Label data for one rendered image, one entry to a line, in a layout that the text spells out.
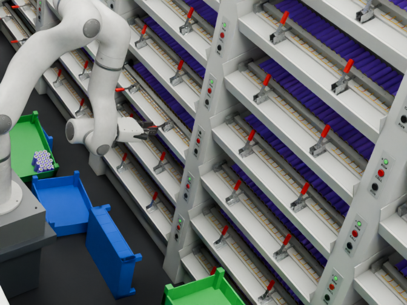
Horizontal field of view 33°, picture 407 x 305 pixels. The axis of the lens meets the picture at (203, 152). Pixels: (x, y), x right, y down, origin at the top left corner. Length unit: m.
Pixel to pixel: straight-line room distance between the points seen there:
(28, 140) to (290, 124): 1.53
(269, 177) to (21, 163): 1.37
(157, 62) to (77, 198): 0.78
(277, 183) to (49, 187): 1.27
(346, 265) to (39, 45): 1.06
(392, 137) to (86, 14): 0.92
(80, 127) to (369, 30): 1.05
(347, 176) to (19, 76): 0.98
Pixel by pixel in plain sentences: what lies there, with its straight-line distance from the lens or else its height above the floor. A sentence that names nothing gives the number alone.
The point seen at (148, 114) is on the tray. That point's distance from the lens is 2.60.
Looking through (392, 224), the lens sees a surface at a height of 0.94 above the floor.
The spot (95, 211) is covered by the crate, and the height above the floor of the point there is 0.20.
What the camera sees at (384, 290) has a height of 0.75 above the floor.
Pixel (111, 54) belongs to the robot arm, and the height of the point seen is 0.91.
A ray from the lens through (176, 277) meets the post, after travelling 2.67.
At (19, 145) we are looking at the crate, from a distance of 3.15.
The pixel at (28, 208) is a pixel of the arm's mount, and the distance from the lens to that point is 2.35.
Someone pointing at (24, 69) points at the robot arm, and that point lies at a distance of 2.09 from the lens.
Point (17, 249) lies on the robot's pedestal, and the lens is 2.37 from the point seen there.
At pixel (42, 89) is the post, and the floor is 0.03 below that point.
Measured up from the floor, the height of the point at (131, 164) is 0.17.
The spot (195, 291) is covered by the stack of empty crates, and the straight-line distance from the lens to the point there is 2.13.
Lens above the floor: 1.95
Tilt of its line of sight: 35 degrees down
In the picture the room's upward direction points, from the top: 13 degrees clockwise
